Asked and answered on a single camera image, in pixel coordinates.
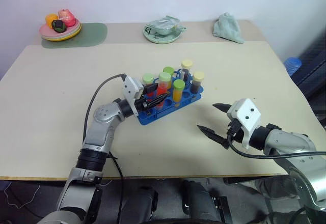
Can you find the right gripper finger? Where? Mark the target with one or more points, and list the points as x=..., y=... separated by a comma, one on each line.
x=214, y=136
x=222, y=107

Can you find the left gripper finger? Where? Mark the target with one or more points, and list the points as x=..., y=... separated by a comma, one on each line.
x=150, y=87
x=158, y=100

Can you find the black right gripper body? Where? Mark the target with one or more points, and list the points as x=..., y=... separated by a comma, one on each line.
x=235, y=132

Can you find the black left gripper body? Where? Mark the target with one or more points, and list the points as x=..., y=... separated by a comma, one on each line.
x=142, y=104

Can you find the red tube green cap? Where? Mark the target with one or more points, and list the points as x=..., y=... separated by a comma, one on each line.
x=163, y=89
x=147, y=78

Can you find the orange tube green cap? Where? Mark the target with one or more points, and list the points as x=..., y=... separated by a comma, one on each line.
x=178, y=94
x=169, y=70

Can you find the brown tube cream cap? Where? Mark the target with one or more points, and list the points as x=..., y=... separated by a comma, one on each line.
x=197, y=86

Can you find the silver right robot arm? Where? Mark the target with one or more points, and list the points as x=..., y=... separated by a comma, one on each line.
x=287, y=142

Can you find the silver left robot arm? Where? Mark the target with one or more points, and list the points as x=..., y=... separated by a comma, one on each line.
x=102, y=132

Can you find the blue test tube rack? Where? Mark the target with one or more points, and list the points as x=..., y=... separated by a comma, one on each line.
x=152, y=119

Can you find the dark tube yellow cap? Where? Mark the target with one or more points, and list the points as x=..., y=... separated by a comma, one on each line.
x=186, y=73

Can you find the light green saucer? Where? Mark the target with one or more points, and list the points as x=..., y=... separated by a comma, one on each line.
x=161, y=40

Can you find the clear plastic bag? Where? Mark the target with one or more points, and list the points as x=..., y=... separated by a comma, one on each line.
x=164, y=23

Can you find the gray rounded leg shape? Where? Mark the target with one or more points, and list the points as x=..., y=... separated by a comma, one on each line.
x=146, y=201
x=197, y=201

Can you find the green placemat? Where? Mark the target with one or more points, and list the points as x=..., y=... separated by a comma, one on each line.
x=94, y=35

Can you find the pale green cloth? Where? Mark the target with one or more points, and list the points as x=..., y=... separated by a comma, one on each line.
x=228, y=29

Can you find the blue stacked cups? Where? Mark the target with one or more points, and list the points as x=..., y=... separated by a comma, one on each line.
x=293, y=66

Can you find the pale green plate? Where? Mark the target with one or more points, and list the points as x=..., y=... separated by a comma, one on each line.
x=76, y=31

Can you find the yellow plate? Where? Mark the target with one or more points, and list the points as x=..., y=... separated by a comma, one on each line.
x=72, y=37

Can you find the dark chair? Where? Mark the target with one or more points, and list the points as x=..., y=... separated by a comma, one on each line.
x=314, y=76

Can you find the pink toy peach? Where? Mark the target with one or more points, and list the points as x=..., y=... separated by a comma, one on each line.
x=67, y=17

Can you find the dark green toy fruit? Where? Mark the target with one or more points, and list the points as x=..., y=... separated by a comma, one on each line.
x=58, y=26

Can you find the pink plate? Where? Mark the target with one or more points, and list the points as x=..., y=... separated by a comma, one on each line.
x=45, y=30

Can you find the orange toy fruit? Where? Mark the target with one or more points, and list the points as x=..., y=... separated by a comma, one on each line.
x=51, y=19

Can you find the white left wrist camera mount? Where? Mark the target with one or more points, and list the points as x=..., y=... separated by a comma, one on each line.
x=130, y=89

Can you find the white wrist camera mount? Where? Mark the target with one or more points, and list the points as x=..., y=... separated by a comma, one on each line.
x=247, y=112
x=130, y=89

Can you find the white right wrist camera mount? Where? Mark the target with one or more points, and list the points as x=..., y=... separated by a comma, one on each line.
x=247, y=112

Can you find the black metal bracket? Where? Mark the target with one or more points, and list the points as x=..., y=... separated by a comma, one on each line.
x=221, y=208

